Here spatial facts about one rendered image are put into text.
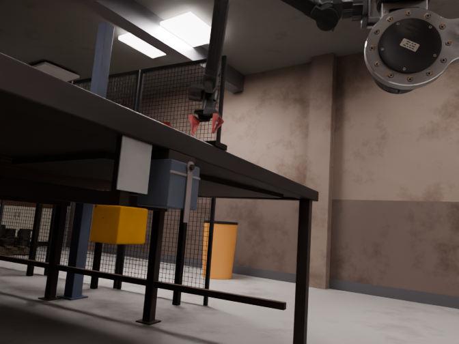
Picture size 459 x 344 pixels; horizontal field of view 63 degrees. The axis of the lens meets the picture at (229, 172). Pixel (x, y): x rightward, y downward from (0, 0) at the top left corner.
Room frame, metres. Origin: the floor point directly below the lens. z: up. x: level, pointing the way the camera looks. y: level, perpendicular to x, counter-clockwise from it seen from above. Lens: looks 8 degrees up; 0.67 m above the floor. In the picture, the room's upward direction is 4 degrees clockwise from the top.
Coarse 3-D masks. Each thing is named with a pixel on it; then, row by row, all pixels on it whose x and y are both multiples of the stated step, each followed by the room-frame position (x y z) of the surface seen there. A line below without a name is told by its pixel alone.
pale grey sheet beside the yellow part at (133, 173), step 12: (132, 144) 0.84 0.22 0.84; (144, 144) 0.87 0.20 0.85; (120, 156) 0.81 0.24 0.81; (132, 156) 0.84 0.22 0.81; (144, 156) 0.88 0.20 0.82; (120, 168) 0.81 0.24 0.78; (132, 168) 0.85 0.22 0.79; (144, 168) 0.88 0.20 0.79; (120, 180) 0.82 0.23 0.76; (132, 180) 0.85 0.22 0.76; (144, 180) 0.89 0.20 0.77; (144, 192) 0.89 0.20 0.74
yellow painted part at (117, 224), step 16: (112, 192) 0.84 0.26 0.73; (128, 192) 0.86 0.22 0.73; (96, 208) 0.82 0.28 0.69; (112, 208) 0.80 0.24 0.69; (128, 208) 0.81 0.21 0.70; (144, 208) 0.86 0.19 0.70; (96, 224) 0.82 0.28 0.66; (112, 224) 0.80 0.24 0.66; (128, 224) 0.82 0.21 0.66; (144, 224) 0.86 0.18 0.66; (96, 240) 0.82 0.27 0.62; (112, 240) 0.80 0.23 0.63; (128, 240) 0.82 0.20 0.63; (144, 240) 0.87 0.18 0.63
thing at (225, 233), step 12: (204, 228) 4.98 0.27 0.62; (216, 228) 4.85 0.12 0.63; (228, 228) 4.88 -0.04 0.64; (204, 240) 4.97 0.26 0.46; (216, 240) 4.86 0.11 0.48; (228, 240) 4.89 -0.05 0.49; (204, 252) 4.96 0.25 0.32; (216, 252) 4.86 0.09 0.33; (228, 252) 4.91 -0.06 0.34; (204, 264) 4.96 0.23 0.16; (216, 264) 4.87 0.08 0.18; (228, 264) 4.93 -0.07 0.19; (204, 276) 4.95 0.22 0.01; (216, 276) 4.88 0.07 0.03; (228, 276) 4.95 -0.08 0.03
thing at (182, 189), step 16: (160, 160) 0.95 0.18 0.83; (176, 160) 0.95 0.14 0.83; (192, 160) 1.04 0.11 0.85; (160, 176) 0.94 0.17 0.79; (176, 176) 0.95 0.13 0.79; (192, 176) 1.00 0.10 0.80; (160, 192) 0.94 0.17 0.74; (176, 192) 0.96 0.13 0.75; (192, 192) 1.02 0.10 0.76; (176, 208) 1.00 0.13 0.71; (192, 208) 1.03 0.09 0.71
